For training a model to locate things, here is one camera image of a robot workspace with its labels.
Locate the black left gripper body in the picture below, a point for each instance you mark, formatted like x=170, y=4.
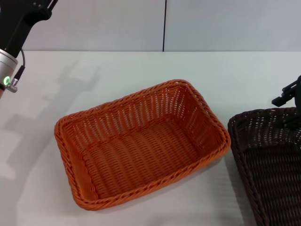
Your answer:
x=21, y=21

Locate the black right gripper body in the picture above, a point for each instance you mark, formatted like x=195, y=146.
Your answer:
x=297, y=101

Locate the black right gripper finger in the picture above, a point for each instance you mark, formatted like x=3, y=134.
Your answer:
x=288, y=93
x=294, y=122

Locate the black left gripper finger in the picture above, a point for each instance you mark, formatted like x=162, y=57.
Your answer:
x=52, y=3

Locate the dark brown woven plastic basket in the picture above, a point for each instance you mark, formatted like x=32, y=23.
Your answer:
x=270, y=176

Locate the orange woven plastic basket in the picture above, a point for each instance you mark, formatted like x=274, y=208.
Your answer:
x=141, y=150

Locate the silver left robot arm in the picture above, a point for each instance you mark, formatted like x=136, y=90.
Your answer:
x=7, y=68

